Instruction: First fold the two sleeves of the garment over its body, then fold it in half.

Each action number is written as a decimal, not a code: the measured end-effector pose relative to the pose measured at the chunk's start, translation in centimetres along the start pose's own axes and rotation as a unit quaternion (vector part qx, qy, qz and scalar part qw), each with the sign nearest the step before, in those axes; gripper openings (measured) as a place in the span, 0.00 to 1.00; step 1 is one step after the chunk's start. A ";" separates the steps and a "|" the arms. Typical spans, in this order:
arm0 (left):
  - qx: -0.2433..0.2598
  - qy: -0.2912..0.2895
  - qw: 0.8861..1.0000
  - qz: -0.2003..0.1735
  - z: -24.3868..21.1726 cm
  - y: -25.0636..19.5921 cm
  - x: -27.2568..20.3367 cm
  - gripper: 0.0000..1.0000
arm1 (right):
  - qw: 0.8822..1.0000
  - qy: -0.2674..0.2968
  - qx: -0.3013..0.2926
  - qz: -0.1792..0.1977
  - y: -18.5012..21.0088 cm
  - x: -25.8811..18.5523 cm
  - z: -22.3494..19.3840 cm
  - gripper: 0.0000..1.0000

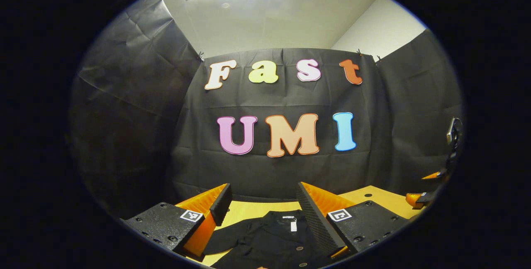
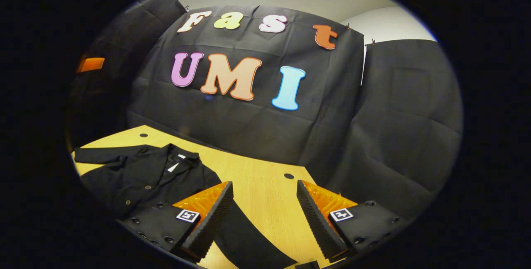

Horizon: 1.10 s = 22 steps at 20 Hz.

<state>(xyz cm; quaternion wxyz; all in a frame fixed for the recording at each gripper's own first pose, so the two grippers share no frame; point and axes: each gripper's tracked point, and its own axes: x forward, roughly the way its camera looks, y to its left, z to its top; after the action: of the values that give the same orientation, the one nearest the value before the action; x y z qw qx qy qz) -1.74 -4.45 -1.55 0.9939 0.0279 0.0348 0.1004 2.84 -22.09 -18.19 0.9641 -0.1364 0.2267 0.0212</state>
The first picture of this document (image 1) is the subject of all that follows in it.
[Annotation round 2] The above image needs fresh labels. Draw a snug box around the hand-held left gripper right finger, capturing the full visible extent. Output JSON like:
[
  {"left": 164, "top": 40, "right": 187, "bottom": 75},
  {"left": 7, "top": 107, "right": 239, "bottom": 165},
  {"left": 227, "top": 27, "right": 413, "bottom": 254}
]
[{"left": 295, "top": 181, "right": 412, "bottom": 260}]

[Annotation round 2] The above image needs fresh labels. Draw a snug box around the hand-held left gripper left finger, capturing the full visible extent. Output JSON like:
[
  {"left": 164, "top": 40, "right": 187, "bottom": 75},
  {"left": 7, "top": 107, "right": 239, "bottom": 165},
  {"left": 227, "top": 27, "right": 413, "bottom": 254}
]
[{"left": 124, "top": 183, "right": 233, "bottom": 262}]

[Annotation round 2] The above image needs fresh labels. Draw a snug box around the black collared jacket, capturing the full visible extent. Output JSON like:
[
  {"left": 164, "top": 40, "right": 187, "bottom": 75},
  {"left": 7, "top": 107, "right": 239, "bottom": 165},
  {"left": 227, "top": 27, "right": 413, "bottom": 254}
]
[{"left": 203, "top": 210, "right": 332, "bottom": 269}]

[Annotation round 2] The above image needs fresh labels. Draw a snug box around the black backdrop cloth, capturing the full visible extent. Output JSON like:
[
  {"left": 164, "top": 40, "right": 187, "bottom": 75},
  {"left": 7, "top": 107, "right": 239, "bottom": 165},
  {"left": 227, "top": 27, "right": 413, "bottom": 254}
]
[{"left": 68, "top": 0, "right": 464, "bottom": 220}]

